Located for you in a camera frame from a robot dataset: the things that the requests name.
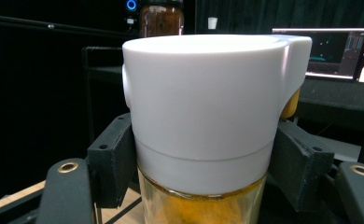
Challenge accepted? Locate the computer with blue ring light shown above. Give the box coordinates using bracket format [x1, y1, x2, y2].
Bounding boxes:
[122, 0, 141, 34]

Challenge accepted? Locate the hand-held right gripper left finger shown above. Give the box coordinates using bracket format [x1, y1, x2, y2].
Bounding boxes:
[87, 113, 140, 209]

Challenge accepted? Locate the dark metal bar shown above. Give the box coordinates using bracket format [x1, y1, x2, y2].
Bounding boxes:
[0, 13, 125, 39]

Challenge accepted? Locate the wide computer monitor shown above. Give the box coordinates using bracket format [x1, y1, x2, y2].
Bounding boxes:
[272, 27, 364, 80]

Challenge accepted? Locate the black desk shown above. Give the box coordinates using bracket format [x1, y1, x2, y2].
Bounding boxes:
[290, 76, 364, 166]

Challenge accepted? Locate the glass jar of brown spice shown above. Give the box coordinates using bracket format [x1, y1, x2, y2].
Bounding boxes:
[138, 0, 185, 38]

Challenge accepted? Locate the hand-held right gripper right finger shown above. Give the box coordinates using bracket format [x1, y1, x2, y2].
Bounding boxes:
[268, 120, 336, 213]

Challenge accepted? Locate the glass jar of yellow powder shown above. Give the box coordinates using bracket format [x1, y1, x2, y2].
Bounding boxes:
[121, 34, 313, 224]

